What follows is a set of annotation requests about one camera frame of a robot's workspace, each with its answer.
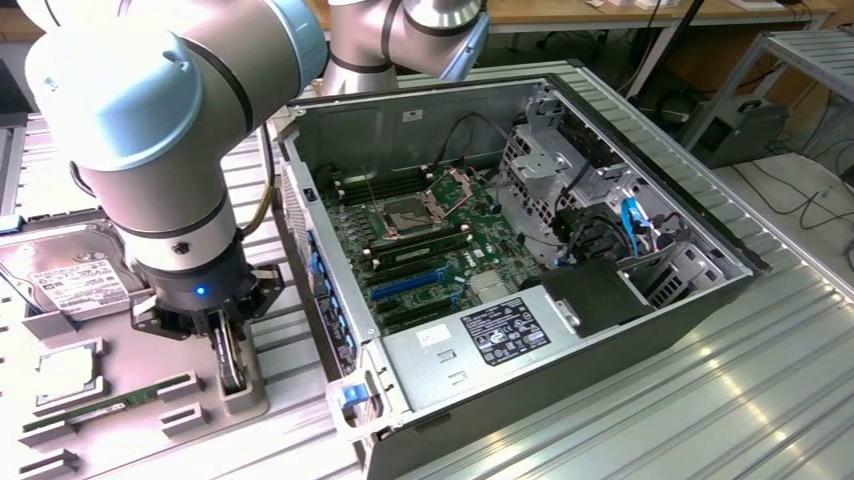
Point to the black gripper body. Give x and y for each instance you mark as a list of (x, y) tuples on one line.
[(200, 280)]

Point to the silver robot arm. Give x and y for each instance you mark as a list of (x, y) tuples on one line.
[(167, 125)]

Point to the grey parts rack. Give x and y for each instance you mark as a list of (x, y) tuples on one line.
[(134, 360)]

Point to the green ram stick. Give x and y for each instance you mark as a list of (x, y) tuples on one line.
[(107, 404)]

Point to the silver cpu chip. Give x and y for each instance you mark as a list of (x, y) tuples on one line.
[(67, 372)]

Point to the hard disk with blue carrier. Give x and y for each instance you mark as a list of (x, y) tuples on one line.
[(60, 280)]

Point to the black expansion slot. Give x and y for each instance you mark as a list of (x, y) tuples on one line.
[(401, 272), (417, 314)]

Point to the blue expansion slot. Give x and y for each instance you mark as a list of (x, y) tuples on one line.
[(407, 286)]

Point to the blue case latch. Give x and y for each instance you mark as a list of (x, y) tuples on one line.
[(350, 395)]

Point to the installed ram stick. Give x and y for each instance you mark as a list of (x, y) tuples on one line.
[(414, 252)]

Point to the cpu socket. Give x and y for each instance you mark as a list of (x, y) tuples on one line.
[(407, 215)]

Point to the thin metal locking lever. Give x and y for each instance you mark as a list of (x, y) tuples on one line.
[(370, 185)]

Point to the grey power supply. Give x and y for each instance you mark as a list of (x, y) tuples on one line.
[(434, 370)]

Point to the silver chipset heat sink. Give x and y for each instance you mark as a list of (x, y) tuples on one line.
[(494, 284)]

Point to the green motherboard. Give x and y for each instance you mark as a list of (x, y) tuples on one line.
[(497, 237)]

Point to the metal socket cover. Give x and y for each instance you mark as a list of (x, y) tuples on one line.
[(457, 172)]

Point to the silver drive cage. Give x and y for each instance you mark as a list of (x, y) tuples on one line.
[(534, 165)]

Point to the black fan shroud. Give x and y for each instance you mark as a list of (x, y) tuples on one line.
[(594, 295)]

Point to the open black pc case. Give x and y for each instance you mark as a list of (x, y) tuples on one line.
[(601, 390)]

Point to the silver disk bay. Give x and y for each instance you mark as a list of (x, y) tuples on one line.
[(674, 285)]

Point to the wooden desk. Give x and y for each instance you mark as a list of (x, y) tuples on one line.
[(601, 15)]

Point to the black equipment box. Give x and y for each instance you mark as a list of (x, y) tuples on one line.
[(741, 135)]

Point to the metal slat side table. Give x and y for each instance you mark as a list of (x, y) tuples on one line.
[(821, 50)]

